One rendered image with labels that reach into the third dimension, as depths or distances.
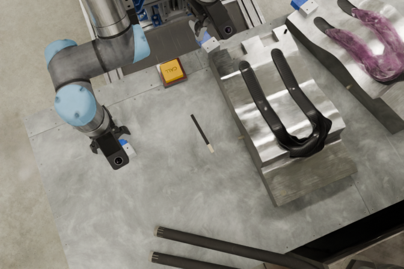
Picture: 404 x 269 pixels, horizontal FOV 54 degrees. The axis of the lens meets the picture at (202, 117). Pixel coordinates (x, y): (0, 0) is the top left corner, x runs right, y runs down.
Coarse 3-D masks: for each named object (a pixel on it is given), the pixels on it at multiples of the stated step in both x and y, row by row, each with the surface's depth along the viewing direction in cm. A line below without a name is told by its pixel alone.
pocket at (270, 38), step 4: (272, 32) 125; (260, 36) 125; (264, 36) 125; (268, 36) 126; (272, 36) 126; (276, 36) 124; (260, 40) 126; (264, 40) 126; (268, 40) 126; (272, 40) 126; (276, 40) 125; (264, 44) 125; (268, 44) 125
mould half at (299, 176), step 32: (288, 32) 123; (224, 64) 121; (256, 64) 121; (224, 96) 126; (288, 96) 118; (320, 96) 116; (256, 128) 113; (288, 128) 111; (256, 160) 117; (288, 160) 116; (320, 160) 116; (352, 160) 116; (288, 192) 114
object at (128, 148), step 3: (120, 141) 120; (123, 141) 120; (126, 141) 120; (123, 144) 120; (126, 144) 118; (129, 144) 119; (123, 147) 118; (126, 147) 118; (129, 147) 118; (126, 150) 118; (129, 150) 118; (132, 150) 118; (129, 153) 118; (132, 153) 118; (135, 153) 122; (129, 156) 119; (132, 156) 121; (129, 159) 122
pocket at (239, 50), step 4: (240, 44) 124; (232, 48) 124; (236, 48) 124; (240, 48) 125; (244, 48) 123; (228, 52) 125; (232, 52) 125; (236, 52) 125; (240, 52) 125; (244, 52) 125; (232, 56) 124; (236, 56) 124
